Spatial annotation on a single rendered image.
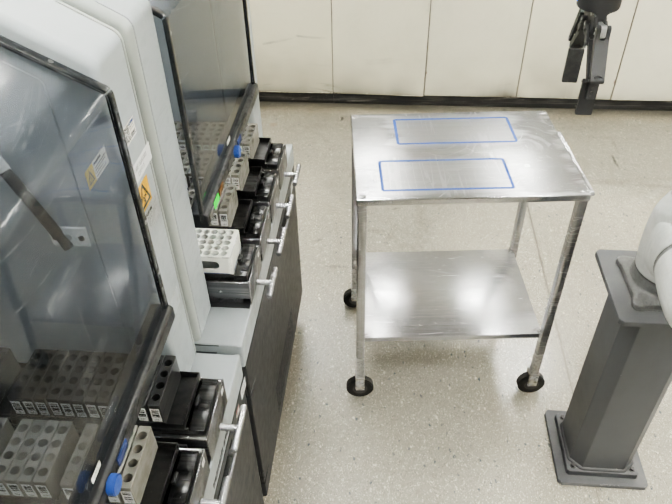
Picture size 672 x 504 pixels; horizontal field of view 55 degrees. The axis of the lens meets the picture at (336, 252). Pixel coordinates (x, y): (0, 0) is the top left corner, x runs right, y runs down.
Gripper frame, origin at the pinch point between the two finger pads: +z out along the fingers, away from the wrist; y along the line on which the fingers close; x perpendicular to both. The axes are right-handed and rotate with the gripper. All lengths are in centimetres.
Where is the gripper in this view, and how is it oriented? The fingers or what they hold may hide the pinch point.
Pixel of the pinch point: (576, 92)
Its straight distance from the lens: 139.1
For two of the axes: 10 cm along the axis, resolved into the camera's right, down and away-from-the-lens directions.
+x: -10.0, -0.4, 0.7
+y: 0.8, -6.5, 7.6
